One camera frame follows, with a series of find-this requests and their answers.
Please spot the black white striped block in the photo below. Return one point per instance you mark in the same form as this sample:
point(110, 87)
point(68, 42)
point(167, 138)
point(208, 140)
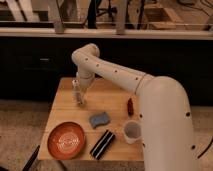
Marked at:
point(102, 144)

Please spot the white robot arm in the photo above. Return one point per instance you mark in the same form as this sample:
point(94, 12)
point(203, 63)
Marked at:
point(164, 110)

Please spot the orange bowl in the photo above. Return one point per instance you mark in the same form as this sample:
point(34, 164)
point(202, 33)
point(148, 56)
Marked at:
point(66, 141)

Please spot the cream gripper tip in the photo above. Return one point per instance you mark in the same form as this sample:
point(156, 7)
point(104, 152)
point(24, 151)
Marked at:
point(82, 93)

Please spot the wooden table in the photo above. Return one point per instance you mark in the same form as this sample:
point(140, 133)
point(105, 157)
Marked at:
point(102, 96)

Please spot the dark red small object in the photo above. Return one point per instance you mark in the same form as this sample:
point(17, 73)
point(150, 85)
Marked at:
point(130, 107)

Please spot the translucent plastic cup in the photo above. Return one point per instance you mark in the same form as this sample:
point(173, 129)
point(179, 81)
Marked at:
point(131, 131)

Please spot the cardboard box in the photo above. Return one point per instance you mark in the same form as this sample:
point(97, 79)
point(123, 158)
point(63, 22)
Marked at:
point(157, 17)

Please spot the blue sponge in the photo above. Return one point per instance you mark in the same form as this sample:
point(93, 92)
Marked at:
point(99, 119)

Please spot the black chair leg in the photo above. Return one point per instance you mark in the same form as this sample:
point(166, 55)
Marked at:
point(31, 160)

